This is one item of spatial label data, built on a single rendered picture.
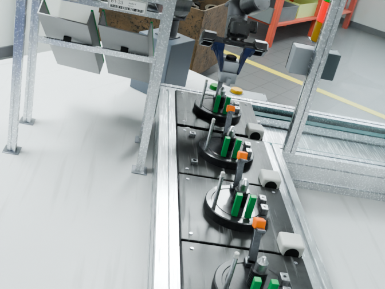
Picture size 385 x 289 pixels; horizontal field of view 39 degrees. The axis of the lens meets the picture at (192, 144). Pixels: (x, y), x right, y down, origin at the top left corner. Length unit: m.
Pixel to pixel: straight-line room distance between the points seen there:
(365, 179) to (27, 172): 0.90
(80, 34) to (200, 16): 2.76
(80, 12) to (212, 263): 4.05
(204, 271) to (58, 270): 0.29
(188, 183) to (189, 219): 0.13
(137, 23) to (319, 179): 3.06
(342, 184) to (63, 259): 0.82
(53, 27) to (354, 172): 0.90
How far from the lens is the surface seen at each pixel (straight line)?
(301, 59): 1.43
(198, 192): 1.19
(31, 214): 1.24
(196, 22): 4.19
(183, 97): 1.65
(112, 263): 1.13
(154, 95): 1.34
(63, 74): 1.96
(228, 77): 1.52
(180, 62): 1.88
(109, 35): 1.46
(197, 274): 0.98
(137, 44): 1.45
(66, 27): 1.46
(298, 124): 1.47
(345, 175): 1.58
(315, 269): 1.11
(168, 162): 1.31
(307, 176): 1.55
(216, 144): 1.37
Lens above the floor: 1.59
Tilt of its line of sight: 27 degrees down
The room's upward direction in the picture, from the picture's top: 13 degrees clockwise
